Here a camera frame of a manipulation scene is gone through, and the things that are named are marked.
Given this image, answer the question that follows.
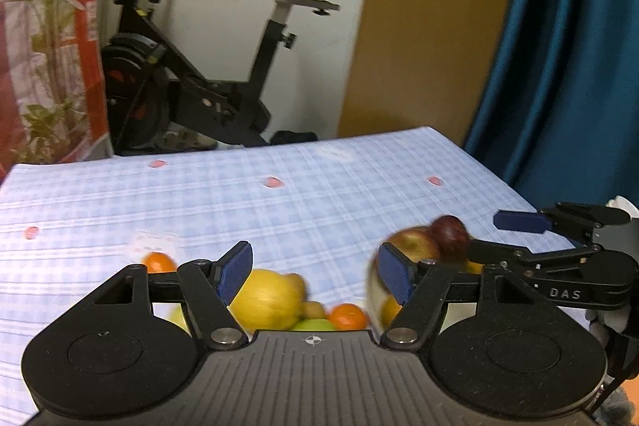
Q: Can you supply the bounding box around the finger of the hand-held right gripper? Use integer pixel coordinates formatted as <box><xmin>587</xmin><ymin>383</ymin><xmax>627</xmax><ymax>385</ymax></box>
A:
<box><xmin>493</xmin><ymin>202</ymin><xmax>632</xmax><ymax>250</ymax></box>
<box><xmin>468</xmin><ymin>239</ymin><xmax>602</xmax><ymax>274</ymax></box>

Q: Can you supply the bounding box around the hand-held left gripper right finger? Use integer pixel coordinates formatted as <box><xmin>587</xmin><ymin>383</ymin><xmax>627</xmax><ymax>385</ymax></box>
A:
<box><xmin>378</xmin><ymin>243</ymin><xmax>565</xmax><ymax>351</ymax></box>

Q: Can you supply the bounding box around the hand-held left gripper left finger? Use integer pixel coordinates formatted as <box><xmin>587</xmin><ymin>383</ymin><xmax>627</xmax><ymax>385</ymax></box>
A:
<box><xmin>70</xmin><ymin>241</ymin><xmax>254</xmax><ymax>351</ymax></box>

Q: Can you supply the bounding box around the beige bowl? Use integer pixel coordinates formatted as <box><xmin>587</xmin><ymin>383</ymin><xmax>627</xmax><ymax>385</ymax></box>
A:
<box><xmin>366</xmin><ymin>254</ymin><xmax>482</xmax><ymax>339</ymax></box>

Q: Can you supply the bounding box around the red yellow apple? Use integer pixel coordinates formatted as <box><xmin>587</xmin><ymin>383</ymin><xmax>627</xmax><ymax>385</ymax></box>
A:
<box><xmin>387</xmin><ymin>227</ymin><xmax>443</xmax><ymax>263</ymax></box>

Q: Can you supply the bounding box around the dark red passion fruit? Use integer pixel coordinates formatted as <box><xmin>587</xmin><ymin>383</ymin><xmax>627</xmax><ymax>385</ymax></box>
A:
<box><xmin>430</xmin><ymin>215</ymin><xmax>471</xmax><ymax>264</ymax></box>

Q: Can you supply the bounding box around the green round fruit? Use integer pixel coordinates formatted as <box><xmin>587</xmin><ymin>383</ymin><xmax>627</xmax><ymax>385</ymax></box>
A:
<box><xmin>292</xmin><ymin>317</ymin><xmax>337</xmax><ymax>332</ymax></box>
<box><xmin>167</xmin><ymin>305</ymin><xmax>189</xmax><ymax>334</ymax></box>

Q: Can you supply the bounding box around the person's right hand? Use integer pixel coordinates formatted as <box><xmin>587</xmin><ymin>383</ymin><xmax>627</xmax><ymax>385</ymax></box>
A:
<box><xmin>588</xmin><ymin>309</ymin><xmax>639</xmax><ymax>377</ymax></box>

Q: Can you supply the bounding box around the plaid tablecloth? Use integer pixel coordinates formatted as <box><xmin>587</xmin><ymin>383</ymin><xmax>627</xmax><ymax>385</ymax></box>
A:
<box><xmin>0</xmin><ymin>127</ymin><xmax>595</xmax><ymax>424</ymax></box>

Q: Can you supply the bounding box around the blue curtain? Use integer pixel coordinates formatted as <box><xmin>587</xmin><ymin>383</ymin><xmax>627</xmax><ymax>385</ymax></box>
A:
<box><xmin>462</xmin><ymin>0</ymin><xmax>639</xmax><ymax>217</ymax></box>

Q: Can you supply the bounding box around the black exercise bike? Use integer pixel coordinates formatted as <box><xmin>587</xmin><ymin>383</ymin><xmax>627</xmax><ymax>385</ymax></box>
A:
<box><xmin>100</xmin><ymin>0</ymin><xmax>345</xmax><ymax>155</ymax></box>

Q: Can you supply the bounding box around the wooden door panel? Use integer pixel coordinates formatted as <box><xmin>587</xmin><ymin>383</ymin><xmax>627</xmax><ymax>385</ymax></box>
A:
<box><xmin>337</xmin><ymin>0</ymin><xmax>525</xmax><ymax>140</ymax></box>

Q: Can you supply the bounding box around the printed backdrop cloth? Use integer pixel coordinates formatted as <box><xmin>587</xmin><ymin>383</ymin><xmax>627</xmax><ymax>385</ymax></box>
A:
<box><xmin>0</xmin><ymin>0</ymin><xmax>111</xmax><ymax>164</ymax></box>

